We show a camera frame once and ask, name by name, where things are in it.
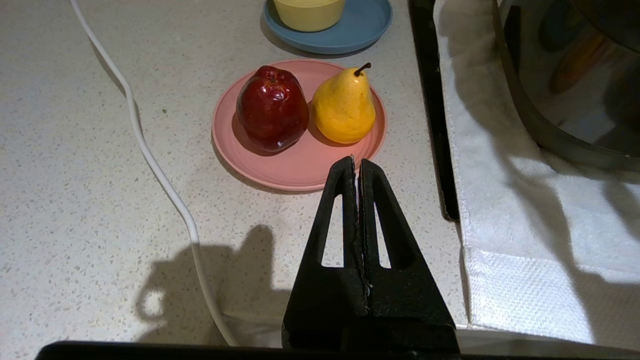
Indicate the blue plate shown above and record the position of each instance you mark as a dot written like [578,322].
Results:
[362,30]

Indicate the red apple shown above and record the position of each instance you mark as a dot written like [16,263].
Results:
[272,108]

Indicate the pink plate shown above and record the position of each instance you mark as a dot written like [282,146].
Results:
[300,165]

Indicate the black rice cooker body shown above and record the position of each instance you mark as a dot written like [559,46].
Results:
[575,75]

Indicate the white towel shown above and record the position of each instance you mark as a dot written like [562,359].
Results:
[525,230]

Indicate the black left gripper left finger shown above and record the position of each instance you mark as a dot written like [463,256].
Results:
[325,310]

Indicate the yellow bowl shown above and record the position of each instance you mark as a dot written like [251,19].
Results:
[309,12]

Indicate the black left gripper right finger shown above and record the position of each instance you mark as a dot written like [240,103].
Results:
[410,310]

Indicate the yellow pear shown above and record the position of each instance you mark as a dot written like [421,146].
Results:
[344,108]

